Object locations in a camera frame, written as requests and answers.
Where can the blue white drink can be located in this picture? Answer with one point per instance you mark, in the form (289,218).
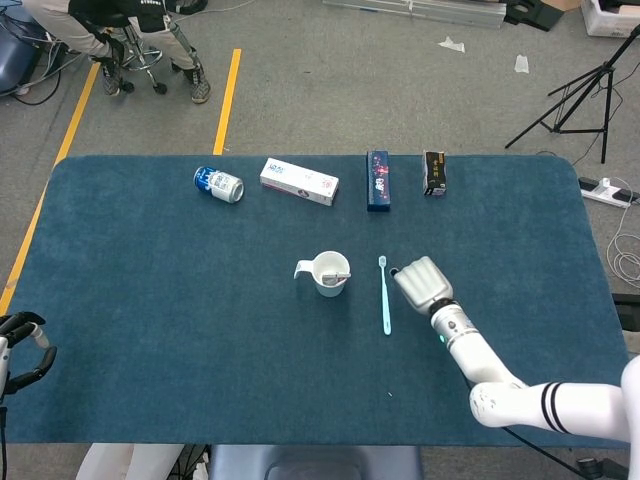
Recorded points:
(220,184)

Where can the long yellow floor tape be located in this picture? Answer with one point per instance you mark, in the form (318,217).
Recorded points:
(75,125)

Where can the blue padded chair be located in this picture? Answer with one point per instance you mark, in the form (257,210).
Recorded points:
(15,55)

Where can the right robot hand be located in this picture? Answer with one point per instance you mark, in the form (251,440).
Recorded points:
(425,285)

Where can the white storage bin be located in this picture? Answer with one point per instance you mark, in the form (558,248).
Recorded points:
(610,20)

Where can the small black box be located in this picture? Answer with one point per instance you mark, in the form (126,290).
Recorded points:
(435,172)

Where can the short yellow floor tape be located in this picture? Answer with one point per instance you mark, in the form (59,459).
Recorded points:
(227,100)

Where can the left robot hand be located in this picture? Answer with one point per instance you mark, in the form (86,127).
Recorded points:
(20,330)

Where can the light blue toothbrush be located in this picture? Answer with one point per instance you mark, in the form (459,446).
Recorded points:
(385,300)

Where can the flat white paper scrap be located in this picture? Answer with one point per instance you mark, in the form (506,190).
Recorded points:
(522,64)

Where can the white robot body cover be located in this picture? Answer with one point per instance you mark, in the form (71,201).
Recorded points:
(125,462)

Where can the white toothpaste tube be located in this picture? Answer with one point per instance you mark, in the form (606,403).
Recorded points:
(334,277)

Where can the black tripod stand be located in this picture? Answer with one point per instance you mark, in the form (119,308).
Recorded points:
(606,70)

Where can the aluminium rail stack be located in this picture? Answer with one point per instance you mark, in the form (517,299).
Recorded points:
(415,9)

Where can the blue felt table mat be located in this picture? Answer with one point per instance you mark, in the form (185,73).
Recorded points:
(200,310)

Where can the crumpled white paper scrap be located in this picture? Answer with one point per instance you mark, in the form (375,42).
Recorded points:
(452,45)

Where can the chrome wheeled stool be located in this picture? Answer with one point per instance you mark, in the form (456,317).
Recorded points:
(140,55)

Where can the white power strip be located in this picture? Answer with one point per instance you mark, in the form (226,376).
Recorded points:
(602,190)

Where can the seated person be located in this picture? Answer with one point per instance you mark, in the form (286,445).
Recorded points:
(75,25)

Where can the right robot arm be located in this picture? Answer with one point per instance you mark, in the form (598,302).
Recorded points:
(500,380)

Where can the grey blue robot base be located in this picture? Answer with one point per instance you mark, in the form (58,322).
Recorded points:
(315,462)

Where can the dark blue long box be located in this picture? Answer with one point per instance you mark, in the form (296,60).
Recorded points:
(379,180)

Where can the long white toothpaste box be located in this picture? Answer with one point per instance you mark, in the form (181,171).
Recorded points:
(300,181)

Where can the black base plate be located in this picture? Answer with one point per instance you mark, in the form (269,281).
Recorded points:
(532,12)

